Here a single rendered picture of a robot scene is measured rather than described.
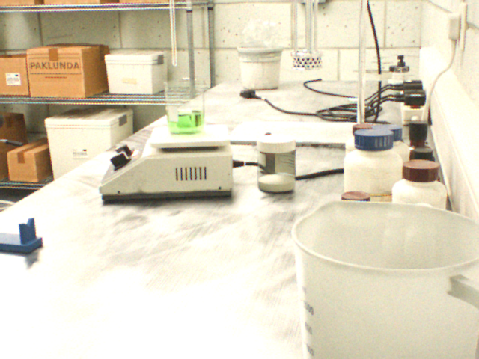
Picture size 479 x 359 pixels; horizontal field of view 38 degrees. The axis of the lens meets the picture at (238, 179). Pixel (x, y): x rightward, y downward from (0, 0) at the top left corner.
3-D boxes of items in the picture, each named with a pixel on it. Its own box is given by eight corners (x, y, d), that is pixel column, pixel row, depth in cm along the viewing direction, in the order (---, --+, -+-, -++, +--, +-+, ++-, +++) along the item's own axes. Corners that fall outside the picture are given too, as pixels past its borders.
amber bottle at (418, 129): (435, 193, 103) (439, 121, 100) (420, 200, 100) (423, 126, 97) (410, 187, 106) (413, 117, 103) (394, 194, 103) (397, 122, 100)
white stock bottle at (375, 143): (331, 229, 89) (332, 131, 86) (373, 218, 93) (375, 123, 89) (369, 245, 83) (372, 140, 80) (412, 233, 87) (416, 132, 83)
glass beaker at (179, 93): (209, 139, 104) (206, 83, 102) (167, 141, 103) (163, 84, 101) (204, 129, 111) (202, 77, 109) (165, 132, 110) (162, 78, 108)
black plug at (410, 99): (394, 105, 154) (394, 96, 153) (394, 102, 158) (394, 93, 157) (426, 105, 152) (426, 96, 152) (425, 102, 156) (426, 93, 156)
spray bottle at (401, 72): (401, 93, 195) (403, 56, 192) (391, 92, 198) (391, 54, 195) (409, 92, 197) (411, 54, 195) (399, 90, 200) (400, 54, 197)
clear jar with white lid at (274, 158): (275, 196, 103) (275, 144, 101) (249, 188, 108) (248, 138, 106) (303, 188, 107) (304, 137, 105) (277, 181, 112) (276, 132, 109)
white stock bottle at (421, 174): (450, 250, 81) (456, 161, 78) (432, 268, 76) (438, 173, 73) (401, 241, 84) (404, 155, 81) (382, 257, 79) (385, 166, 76)
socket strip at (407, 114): (402, 126, 152) (403, 106, 150) (400, 97, 189) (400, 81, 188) (427, 126, 151) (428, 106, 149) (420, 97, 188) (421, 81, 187)
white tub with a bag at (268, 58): (247, 84, 223) (245, 16, 217) (290, 84, 218) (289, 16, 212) (230, 90, 210) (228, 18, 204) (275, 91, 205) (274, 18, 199)
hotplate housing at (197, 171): (99, 203, 102) (94, 150, 100) (110, 179, 115) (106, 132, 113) (248, 197, 103) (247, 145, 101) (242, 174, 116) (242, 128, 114)
